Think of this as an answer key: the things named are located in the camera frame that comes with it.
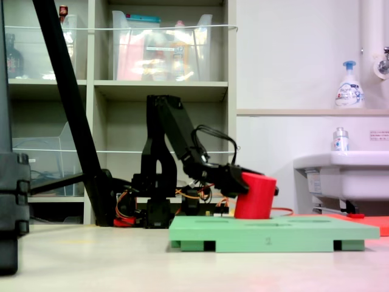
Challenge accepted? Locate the red cylinder block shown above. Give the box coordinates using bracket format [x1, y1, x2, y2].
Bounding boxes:
[233, 172, 278, 220]

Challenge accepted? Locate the orange flat block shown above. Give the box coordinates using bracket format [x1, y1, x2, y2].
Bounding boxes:
[273, 212, 389, 237]

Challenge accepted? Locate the green shape sorting board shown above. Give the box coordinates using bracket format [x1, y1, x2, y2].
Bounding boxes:
[168, 215, 380, 253]

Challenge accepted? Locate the small clear bottle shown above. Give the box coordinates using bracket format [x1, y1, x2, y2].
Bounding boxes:
[331, 127, 350, 152]

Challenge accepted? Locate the beige shelf unit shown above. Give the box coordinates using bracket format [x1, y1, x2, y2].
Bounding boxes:
[0, 0, 238, 226]

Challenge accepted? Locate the red base clamp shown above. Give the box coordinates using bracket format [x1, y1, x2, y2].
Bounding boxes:
[113, 215, 137, 228]

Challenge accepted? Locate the white sink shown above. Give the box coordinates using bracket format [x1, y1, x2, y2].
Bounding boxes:
[292, 150, 389, 214]

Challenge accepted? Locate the white foam soap bottle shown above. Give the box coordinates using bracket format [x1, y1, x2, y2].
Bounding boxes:
[334, 60, 365, 110]

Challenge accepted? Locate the large clear storage bin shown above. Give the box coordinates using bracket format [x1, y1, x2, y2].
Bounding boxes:
[111, 10, 213, 82]

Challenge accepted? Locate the thick black tripod leg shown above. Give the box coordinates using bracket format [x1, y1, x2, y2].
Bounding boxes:
[32, 0, 118, 228]

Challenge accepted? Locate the teal lidded box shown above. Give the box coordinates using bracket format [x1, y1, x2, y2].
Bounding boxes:
[126, 13, 162, 25]

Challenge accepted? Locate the metal faucet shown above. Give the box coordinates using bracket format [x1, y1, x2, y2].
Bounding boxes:
[373, 46, 389, 80]

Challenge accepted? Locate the dark glass bottle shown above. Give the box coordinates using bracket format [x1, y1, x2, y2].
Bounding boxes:
[4, 33, 25, 79]

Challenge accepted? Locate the black gripper wire loop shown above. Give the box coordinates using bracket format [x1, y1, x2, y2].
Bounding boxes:
[191, 123, 239, 167]

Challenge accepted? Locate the orange and black wire loop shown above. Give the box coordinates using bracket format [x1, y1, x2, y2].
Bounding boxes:
[270, 206, 294, 217]

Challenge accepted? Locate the white cord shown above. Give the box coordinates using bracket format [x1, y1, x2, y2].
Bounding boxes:
[4, 24, 239, 34]
[12, 148, 236, 155]

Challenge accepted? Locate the white wall label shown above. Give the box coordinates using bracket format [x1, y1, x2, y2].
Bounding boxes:
[369, 130, 389, 142]

